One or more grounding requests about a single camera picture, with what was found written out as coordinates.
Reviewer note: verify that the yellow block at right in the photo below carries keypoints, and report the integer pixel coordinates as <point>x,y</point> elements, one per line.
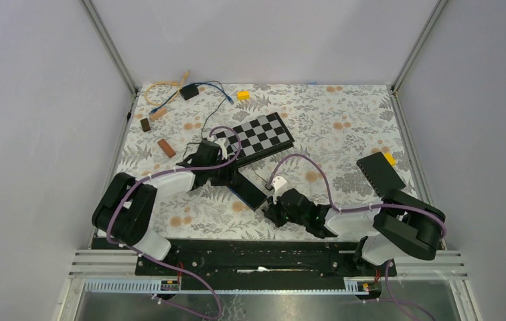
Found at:
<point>392,161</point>

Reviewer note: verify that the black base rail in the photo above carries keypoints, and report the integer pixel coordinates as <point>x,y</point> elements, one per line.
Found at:
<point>272,265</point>

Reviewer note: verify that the floral patterned table mat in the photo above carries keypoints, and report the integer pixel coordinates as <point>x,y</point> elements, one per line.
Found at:
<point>333,127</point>

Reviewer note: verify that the reddish brown wooden block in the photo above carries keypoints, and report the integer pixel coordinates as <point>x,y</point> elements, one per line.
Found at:
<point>166,148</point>

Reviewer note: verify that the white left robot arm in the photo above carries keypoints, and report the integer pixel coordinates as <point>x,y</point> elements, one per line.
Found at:
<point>124,211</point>

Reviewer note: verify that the black white checkerboard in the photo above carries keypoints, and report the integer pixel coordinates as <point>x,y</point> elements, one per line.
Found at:
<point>260,138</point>

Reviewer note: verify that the dark brown wooden block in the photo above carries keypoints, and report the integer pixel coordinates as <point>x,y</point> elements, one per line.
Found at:
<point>145,125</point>

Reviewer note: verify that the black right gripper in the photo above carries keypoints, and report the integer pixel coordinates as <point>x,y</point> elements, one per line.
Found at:
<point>272,212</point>

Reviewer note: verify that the light tan wooden block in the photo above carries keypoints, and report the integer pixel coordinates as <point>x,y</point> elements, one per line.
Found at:
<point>158,114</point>

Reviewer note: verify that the small black network switch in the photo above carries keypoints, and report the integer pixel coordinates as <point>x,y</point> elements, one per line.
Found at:
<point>247,192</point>

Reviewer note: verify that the large black network switch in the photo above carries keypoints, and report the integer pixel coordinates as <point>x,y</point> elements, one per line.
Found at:
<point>380,174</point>

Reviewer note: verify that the yellow block near wall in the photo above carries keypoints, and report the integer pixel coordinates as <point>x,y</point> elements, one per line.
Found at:
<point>243,95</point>

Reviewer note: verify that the black power adapter with cable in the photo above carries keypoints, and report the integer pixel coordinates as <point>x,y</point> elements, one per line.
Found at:
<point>191,90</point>

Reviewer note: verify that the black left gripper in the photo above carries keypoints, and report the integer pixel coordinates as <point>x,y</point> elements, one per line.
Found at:
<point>229,176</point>

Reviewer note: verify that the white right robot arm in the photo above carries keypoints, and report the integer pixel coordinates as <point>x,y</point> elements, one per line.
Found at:
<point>396,225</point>

